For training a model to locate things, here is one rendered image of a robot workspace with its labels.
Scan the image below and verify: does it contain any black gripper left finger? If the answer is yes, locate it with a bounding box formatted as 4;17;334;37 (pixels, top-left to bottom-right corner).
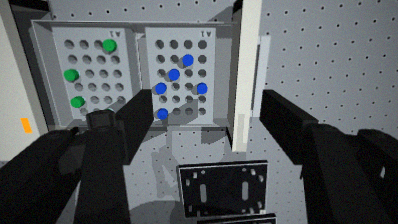
0;89;154;224

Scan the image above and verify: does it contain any black rectangular frame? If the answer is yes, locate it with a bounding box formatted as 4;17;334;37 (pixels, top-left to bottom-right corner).
197;213;277;224

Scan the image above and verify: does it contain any grey flat base plate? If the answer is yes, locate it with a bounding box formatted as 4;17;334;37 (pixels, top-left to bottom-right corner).
49;0;398;224

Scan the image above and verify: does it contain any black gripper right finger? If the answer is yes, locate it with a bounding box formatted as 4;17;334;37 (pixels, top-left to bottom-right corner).
259;89;398;224

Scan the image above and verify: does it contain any grey perforated block with green tubes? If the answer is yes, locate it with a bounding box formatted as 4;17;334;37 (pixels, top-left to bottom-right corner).
52;27;140;125

